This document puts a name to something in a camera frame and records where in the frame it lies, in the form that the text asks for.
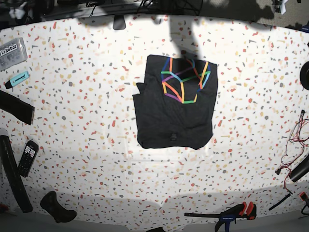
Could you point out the small red black connector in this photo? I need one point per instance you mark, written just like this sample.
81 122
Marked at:
303 196

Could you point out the black game controller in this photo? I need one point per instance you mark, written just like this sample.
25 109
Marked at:
50 204

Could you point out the long black foam tube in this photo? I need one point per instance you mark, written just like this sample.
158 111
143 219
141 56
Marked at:
12 174

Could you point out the black remote control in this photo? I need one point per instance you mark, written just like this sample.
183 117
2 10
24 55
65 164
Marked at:
28 157

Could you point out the grey monitor stand base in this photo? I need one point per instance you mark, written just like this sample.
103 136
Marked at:
119 22

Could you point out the thin black stick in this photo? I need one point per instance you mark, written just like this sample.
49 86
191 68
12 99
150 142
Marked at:
280 202

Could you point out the dark grey T-shirt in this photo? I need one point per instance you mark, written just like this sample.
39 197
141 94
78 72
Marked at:
175 103

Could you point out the black folded cloth strip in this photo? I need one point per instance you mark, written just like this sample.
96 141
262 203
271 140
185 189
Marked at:
18 108

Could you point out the black cylinder tube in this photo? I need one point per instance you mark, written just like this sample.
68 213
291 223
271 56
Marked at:
299 171

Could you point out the black blue bar clamp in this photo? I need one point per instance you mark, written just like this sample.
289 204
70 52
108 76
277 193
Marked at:
230 215

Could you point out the clear LeRobot plastic box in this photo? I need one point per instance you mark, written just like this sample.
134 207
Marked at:
12 53

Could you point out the turquoise highlighter marker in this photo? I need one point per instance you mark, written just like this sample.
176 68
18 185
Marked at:
17 80

